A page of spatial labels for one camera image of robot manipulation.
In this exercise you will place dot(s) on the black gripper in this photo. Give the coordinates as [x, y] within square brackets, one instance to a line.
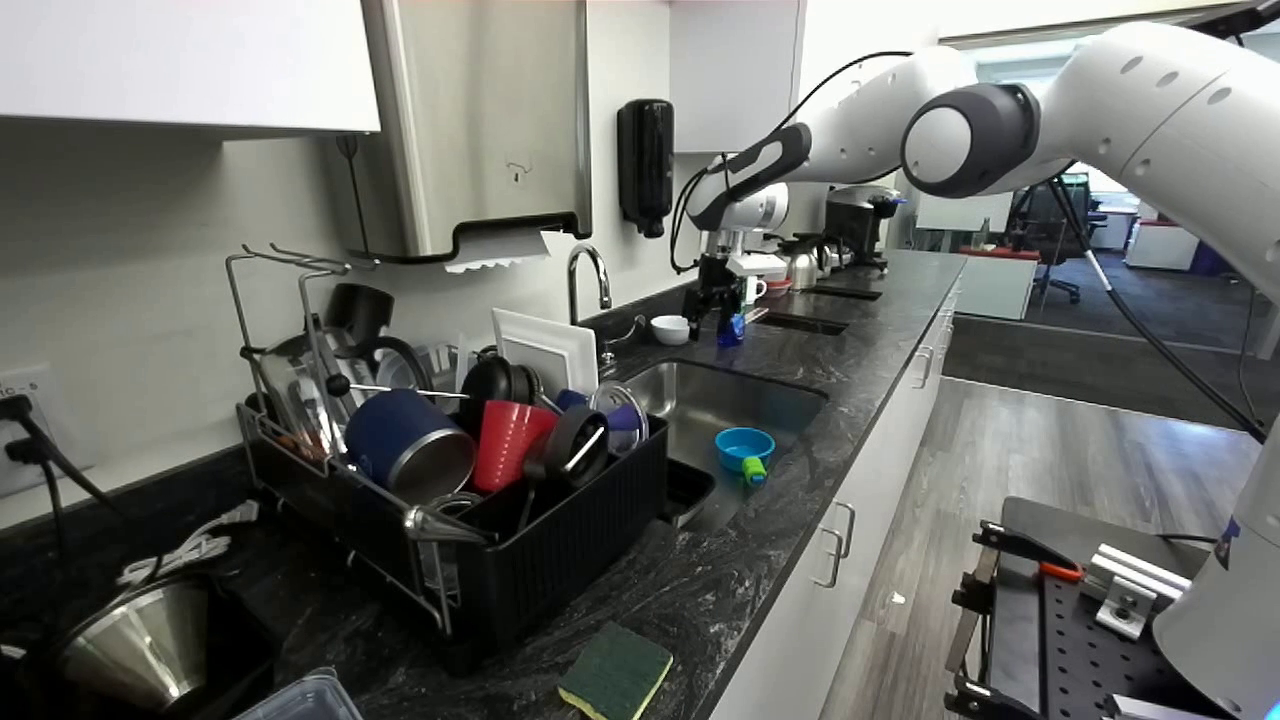
[719, 280]

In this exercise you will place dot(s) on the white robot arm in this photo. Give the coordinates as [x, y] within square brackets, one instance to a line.
[1172, 121]

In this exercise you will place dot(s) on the small white bowl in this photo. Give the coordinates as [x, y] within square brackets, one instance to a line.
[669, 331]

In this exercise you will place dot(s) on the stainless steel sink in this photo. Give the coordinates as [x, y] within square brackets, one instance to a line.
[747, 400]

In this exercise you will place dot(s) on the chrome sink faucet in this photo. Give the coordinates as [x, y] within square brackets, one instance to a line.
[575, 280]

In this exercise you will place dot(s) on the blue dish soap bottle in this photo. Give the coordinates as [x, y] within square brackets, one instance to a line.
[751, 332]

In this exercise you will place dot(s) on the black flat countertop appliance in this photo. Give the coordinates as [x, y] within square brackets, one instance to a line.
[840, 291]
[807, 322]

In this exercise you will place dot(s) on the clear drinking glass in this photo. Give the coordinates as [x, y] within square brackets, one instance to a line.
[624, 422]

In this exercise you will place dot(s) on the white plate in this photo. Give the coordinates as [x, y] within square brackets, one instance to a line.
[545, 351]

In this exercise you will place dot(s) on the black coffee maker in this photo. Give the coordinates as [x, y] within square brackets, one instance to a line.
[861, 224]

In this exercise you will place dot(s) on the black mug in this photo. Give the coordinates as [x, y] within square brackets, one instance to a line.
[564, 441]

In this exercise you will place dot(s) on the black round pan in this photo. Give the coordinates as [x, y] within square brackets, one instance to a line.
[499, 382]

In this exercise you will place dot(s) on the red plastic cup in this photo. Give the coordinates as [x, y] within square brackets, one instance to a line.
[508, 441]

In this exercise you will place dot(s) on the white board panel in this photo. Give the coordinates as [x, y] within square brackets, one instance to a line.
[961, 214]

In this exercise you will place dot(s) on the black dish rack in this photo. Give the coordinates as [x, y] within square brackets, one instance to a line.
[562, 544]

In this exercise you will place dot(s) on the white side table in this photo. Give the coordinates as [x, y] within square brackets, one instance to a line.
[993, 285]

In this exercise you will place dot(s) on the steel paper towel dispenser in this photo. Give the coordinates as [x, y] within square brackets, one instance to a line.
[480, 121]

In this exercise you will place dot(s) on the navy blue steel mug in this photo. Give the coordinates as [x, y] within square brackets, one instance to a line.
[393, 434]

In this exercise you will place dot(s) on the black office chair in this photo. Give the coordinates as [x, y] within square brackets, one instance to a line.
[1061, 262]

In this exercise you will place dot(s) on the white lower cabinets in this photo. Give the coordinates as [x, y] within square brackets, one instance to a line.
[787, 664]

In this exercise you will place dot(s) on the black cup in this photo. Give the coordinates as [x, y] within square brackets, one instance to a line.
[361, 314]

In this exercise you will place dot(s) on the green and yellow sponge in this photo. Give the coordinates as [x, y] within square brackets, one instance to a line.
[618, 673]

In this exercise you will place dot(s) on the black tool cart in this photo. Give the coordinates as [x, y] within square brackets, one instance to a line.
[1067, 664]

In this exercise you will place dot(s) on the white crumpled paper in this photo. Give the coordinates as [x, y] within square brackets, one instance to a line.
[186, 544]

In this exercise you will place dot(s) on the stainless steel conical vessel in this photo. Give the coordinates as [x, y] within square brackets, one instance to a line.
[135, 644]

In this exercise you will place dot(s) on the black wall soap dispenser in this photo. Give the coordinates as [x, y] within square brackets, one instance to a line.
[646, 162]

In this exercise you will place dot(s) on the aluminium bracket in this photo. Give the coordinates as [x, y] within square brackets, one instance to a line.
[1132, 587]

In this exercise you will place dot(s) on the white upper wall cabinet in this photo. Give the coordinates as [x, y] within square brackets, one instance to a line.
[175, 62]

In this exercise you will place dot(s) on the white wall outlet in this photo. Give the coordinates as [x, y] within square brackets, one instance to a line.
[45, 384]

